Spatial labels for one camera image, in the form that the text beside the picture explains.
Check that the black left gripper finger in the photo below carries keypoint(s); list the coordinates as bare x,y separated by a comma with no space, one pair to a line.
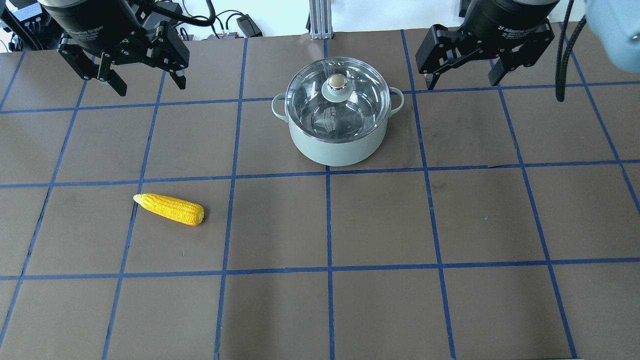
87,69
169,53

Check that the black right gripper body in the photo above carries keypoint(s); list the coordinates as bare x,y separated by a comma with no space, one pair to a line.
512,22

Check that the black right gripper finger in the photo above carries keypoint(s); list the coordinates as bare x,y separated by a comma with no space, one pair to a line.
527,55
444,49

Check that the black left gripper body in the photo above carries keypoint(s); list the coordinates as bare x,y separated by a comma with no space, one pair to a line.
85,22

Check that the glass pot lid with knob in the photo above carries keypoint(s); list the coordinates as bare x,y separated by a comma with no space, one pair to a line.
338,100

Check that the yellow plastic corn cob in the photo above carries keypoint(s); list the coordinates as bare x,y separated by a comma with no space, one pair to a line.
175,209

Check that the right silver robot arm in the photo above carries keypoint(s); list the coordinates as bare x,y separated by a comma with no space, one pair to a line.
615,23

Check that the pale green cooking pot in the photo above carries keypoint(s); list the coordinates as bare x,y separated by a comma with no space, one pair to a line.
337,154

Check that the black power adapter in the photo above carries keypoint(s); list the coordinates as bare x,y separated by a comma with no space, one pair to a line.
248,27

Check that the aluminium frame post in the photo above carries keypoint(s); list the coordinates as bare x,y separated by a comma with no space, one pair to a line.
320,20

